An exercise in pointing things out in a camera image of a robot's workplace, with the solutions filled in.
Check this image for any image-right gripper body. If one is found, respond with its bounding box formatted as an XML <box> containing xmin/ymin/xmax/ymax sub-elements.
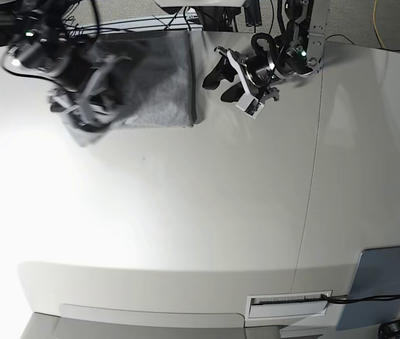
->
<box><xmin>215</xmin><ymin>46</ymin><xmax>281</xmax><ymax>102</ymax></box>

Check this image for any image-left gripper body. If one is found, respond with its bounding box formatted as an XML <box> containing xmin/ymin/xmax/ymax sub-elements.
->
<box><xmin>49</xmin><ymin>52</ymin><xmax>132</xmax><ymax>124</ymax></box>

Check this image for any grey T-shirt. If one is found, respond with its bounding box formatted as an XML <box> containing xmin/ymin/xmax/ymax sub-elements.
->
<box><xmin>64</xmin><ymin>31</ymin><xmax>196</xmax><ymax>147</ymax></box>

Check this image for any blue-grey flat panel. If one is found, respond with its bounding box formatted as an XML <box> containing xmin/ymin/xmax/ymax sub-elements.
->
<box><xmin>336</xmin><ymin>246</ymin><xmax>400</xmax><ymax>331</ymax></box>

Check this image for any black device bottom right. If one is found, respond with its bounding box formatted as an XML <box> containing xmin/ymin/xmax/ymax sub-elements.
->
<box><xmin>378</xmin><ymin>320</ymin><xmax>400</xmax><ymax>339</ymax></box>

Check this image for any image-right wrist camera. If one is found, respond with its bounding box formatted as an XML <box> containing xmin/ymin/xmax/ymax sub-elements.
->
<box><xmin>236</xmin><ymin>93</ymin><xmax>264</xmax><ymax>119</ymax></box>

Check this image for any yellow cable on floor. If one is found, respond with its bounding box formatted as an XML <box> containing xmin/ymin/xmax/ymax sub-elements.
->
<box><xmin>372</xmin><ymin>0</ymin><xmax>386</xmax><ymax>48</ymax></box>

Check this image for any white cable grommet plate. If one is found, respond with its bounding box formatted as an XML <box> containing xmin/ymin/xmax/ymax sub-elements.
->
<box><xmin>245</xmin><ymin>290</ymin><xmax>332</xmax><ymax>321</ymax></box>

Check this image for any black cable on table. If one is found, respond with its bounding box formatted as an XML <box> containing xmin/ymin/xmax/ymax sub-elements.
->
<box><xmin>320</xmin><ymin>291</ymin><xmax>400</xmax><ymax>305</ymax></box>

